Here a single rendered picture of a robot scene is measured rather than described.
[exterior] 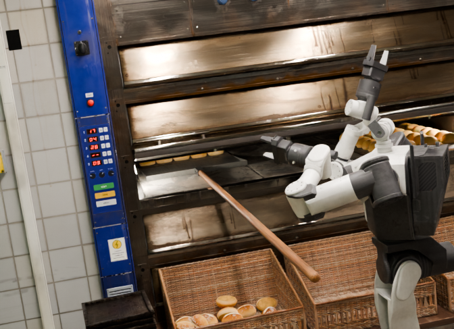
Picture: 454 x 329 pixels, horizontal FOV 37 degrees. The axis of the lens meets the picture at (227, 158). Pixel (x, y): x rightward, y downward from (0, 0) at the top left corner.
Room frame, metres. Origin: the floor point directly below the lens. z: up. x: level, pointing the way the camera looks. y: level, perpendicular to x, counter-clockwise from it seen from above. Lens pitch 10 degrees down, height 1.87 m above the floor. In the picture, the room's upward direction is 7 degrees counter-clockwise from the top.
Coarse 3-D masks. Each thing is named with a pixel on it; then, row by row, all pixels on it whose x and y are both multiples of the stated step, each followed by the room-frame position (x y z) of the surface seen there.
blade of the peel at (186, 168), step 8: (200, 160) 3.91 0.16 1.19; (208, 160) 3.87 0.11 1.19; (216, 160) 3.84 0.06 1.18; (224, 160) 3.81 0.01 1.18; (232, 160) 3.78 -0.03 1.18; (240, 160) 3.76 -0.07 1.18; (152, 168) 3.84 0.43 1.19; (160, 168) 3.80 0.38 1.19; (168, 168) 3.77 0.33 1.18; (176, 168) 3.75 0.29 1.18; (184, 168) 3.72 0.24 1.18; (192, 168) 3.69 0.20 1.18; (208, 168) 3.57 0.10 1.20; (216, 168) 3.57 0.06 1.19; (224, 168) 3.58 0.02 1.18; (144, 176) 3.63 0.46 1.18; (152, 176) 3.50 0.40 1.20; (160, 176) 3.51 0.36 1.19; (168, 176) 3.52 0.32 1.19; (176, 176) 3.53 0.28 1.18
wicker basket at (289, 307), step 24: (192, 264) 3.06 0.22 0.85; (216, 264) 3.08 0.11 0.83; (240, 264) 3.09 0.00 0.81; (264, 264) 3.11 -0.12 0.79; (168, 288) 3.02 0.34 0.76; (192, 288) 3.03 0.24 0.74; (216, 288) 3.04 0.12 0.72; (240, 288) 3.06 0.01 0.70; (264, 288) 3.08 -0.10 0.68; (288, 288) 2.87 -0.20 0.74; (168, 312) 2.81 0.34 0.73; (192, 312) 3.00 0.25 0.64; (216, 312) 3.01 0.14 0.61; (288, 312) 2.67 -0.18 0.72
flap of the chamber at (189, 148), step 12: (444, 108) 3.17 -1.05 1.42; (360, 120) 3.10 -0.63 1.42; (396, 120) 3.21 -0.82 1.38; (276, 132) 3.03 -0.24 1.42; (288, 132) 3.04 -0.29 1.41; (300, 132) 3.05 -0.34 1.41; (312, 132) 3.09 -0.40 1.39; (204, 144) 2.97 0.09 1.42; (216, 144) 2.98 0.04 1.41; (228, 144) 2.99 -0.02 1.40; (240, 144) 3.08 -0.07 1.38; (144, 156) 2.93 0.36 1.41; (156, 156) 2.97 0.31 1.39; (168, 156) 3.13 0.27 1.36
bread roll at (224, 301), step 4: (224, 296) 3.01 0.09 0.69; (228, 296) 3.02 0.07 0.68; (216, 300) 2.99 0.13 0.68; (220, 300) 2.97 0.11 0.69; (224, 300) 2.97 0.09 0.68; (228, 300) 2.98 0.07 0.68; (232, 300) 2.98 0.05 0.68; (220, 304) 2.97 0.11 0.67; (224, 304) 2.97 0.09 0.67; (228, 304) 2.97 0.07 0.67; (232, 304) 2.98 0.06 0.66
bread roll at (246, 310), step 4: (248, 304) 2.99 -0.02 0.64; (240, 308) 2.97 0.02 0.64; (244, 308) 2.96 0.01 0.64; (248, 308) 2.96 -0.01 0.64; (252, 308) 2.97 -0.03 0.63; (240, 312) 2.95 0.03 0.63; (244, 312) 2.95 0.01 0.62; (248, 312) 2.95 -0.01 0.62; (252, 312) 2.96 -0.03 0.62; (244, 316) 2.95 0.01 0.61; (248, 316) 2.95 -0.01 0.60
